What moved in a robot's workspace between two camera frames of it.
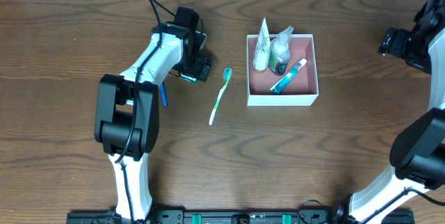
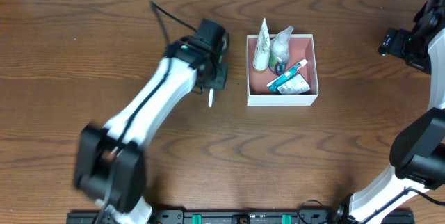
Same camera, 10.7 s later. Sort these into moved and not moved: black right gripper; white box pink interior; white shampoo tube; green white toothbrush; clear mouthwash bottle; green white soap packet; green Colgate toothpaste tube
Moved: green white soap packet; green Colgate toothpaste tube; green white toothbrush
Not moved: white box pink interior; clear mouthwash bottle; white shampoo tube; black right gripper
